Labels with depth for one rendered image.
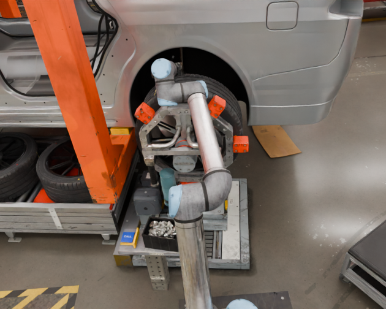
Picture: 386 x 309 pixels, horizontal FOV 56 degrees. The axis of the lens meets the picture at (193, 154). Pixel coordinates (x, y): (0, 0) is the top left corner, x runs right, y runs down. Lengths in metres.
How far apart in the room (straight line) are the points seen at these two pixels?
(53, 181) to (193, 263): 1.50
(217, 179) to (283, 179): 1.85
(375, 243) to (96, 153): 1.70
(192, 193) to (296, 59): 1.22
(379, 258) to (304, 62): 1.20
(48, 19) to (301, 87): 1.47
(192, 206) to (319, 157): 2.26
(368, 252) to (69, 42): 1.94
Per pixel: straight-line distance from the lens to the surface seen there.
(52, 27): 1.81
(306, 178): 3.24
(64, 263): 2.86
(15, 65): 3.67
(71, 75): 1.88
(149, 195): 2.52
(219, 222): 2.61
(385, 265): 2.35
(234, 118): 2.10
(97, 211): 2.59
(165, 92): 1.71
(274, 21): 2.19
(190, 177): 2.29
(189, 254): 1.45
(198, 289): 1.54
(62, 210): 2.69
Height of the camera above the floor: 2.14
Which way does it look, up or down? 38 degrees down
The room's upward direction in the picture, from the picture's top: 6 degrees counter-clockwise
